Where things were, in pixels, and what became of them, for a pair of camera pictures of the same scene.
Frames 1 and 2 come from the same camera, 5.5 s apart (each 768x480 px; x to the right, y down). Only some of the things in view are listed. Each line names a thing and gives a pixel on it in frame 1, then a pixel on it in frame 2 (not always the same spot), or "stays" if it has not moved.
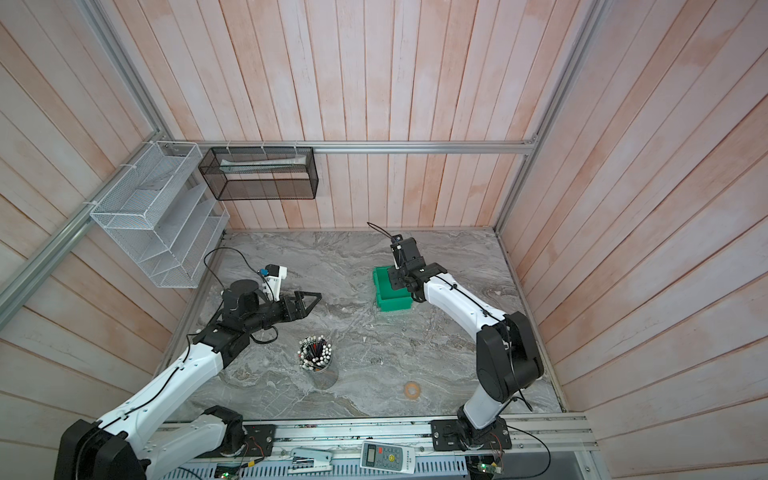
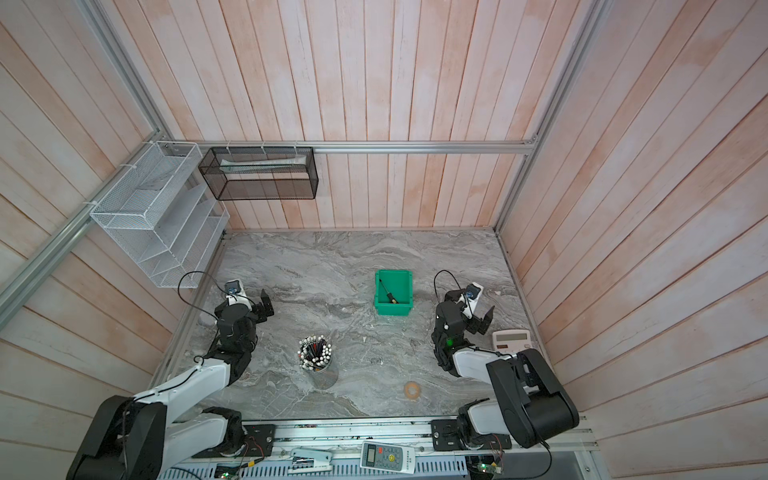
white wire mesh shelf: [159, 208] stays
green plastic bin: [389, 299] stays
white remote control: [388, 457] stays
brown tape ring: [407, 393] stays
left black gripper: [291, 313] to [261, 310]
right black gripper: [397, 283] to [454, 298]
